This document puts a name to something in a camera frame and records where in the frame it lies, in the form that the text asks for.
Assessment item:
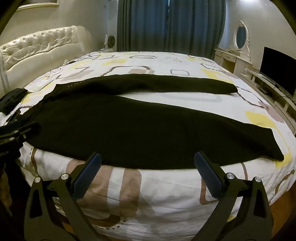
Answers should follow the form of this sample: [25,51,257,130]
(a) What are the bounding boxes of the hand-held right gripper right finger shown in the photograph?
[194,151,274,241]

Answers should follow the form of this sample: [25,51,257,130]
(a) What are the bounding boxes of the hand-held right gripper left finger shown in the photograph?
[24,152,102,241]

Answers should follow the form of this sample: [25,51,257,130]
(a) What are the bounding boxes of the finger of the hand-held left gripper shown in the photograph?
[0,88,28,115]
[0,122,41,145]

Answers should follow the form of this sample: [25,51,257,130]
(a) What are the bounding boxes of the black pants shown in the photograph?
[22,74,284,169]

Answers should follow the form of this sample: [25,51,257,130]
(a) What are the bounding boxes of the bed with patterned sheet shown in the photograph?
[0,51,296,241]

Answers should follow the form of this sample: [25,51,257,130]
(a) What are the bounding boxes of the cream tufted headboard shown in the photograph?
[0,25,93,98]

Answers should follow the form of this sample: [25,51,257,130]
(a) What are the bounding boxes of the white television stand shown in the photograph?
[240,68,296,135]

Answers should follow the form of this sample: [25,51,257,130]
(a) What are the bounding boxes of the white fan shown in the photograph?
[104,34,116,52]

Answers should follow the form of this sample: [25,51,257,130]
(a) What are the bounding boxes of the white dressing table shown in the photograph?
[215,47,252,75]

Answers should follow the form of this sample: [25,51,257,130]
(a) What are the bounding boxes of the black television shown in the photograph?
[260,46,296,98]

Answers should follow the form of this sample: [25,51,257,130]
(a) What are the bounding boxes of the oval white-framed mirror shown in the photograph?
[232,20,250,50]

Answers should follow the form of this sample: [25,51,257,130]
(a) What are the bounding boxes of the blue curtain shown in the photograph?
[117,0,226,59]

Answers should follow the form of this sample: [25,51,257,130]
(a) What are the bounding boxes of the black cable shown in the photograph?
[63,55,82,66]

